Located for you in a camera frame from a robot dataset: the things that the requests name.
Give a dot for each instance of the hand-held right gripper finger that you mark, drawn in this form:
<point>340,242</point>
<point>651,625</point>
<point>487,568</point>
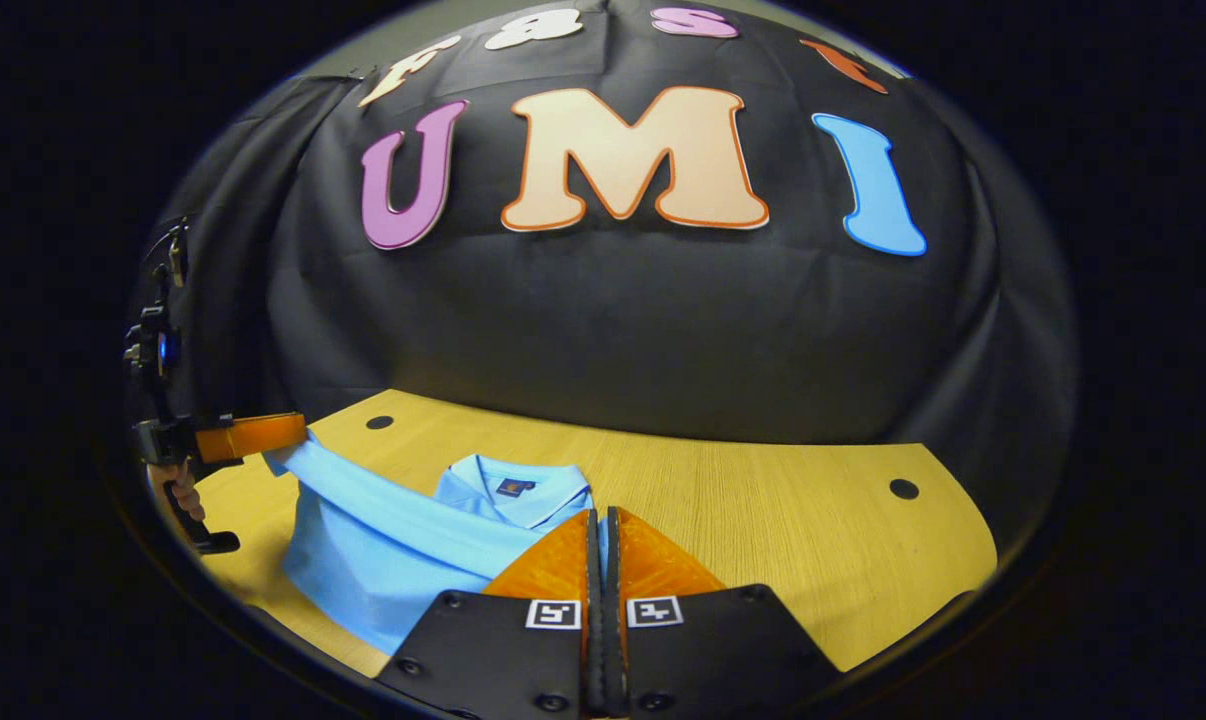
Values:
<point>613,640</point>
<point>594,620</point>

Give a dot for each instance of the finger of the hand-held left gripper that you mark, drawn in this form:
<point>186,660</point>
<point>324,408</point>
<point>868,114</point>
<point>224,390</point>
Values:
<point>258,436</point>

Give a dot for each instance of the black backdrop cloth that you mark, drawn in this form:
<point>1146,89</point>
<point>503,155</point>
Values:
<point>613,320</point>

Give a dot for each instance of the light blue polo T-shirt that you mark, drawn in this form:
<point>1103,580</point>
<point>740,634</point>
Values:
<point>383,540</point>

